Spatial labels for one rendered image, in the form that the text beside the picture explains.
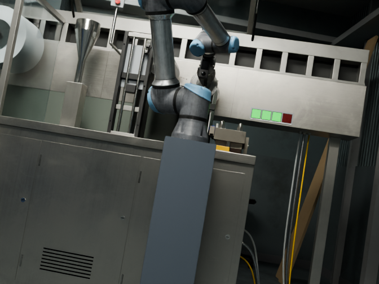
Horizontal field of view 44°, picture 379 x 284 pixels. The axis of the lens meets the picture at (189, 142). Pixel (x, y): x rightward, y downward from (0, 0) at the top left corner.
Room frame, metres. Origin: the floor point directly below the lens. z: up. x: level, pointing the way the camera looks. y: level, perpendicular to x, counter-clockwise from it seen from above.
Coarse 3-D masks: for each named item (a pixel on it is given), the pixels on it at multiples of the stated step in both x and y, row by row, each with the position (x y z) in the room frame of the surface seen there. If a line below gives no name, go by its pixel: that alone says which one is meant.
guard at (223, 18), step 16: (80, 0) 2.79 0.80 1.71; (96, 0) 2.77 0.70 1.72; (128, 0) 2.72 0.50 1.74; (208, 0) 2.60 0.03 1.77; (224, 0) 2.58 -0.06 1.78; (240, 0) 2.56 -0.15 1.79; (128, 16) 2.82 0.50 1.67; (144, 16) 2.80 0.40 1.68; (176, 16) 2.75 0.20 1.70; (192, 16) 2.72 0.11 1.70; (224, 16) 2.68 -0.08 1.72; (240, 16) 2.65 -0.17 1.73; (240, 32) 2.75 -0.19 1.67
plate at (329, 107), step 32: (64, 64) 2.85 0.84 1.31; (96, 64) 2.82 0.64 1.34; (192, 64) 2.75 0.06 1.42; (96, 96) 2.82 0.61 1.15; (128, 96) 2.80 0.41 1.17; (224, 96) 2.73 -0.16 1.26; (256, 96) 2.71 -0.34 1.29; (288, 96) 2.69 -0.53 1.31; (320, 96) 2.67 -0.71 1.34; (352, 96) 2.64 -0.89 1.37; (288, 128) 2.78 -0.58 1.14; (320, 128) 2.66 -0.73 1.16; (352, 128) 2.64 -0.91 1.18
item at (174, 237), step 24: (168, 144) 1.76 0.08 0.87; (192, 144) 1.77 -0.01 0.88; (168, 168) 1.76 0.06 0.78; (192, 168) 1.77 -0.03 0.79; (168, 192) 1.76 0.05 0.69; (192, 192) 1.77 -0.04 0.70; (168, 216) 1.77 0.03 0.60; (192, 216) 1.77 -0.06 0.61; (168, 240) 1.77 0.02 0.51; (192, 240) 1.77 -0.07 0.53; (144, 264) 1.76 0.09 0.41; (168, 264) 1.77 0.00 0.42; (192, 264) 1.77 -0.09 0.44
